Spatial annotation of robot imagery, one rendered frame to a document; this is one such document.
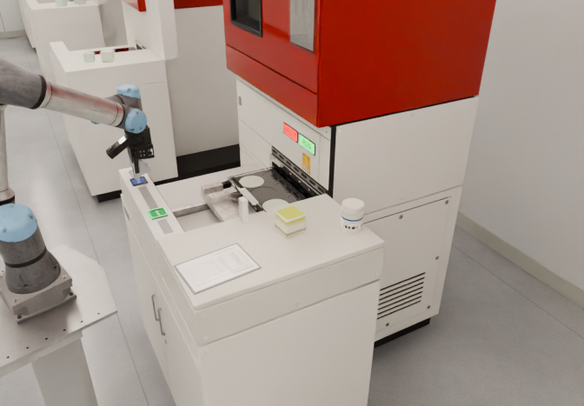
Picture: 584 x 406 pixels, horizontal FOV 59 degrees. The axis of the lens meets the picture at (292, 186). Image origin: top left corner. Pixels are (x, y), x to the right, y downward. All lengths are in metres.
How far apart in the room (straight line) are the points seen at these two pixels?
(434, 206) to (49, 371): 1.57
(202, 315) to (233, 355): 0.20
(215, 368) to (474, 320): 1.67
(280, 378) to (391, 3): 1.25
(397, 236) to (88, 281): 1.21
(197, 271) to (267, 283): 0.20
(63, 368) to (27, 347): 0.29
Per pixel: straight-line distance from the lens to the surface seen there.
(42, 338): 1.64
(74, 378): 1.94
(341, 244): 1.59
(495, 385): 2.62
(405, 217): 2.18
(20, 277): 1.68
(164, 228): 1.72
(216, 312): 1.43
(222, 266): 1.50
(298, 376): 1.78
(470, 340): 2.78
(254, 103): 2.30
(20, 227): 1.59
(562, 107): 2.94
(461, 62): 2.06
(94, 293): 1.74
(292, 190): 2.00
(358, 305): 1.72
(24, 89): 1.51
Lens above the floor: 1.88
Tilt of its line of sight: 29 degrees down
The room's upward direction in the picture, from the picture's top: straight up
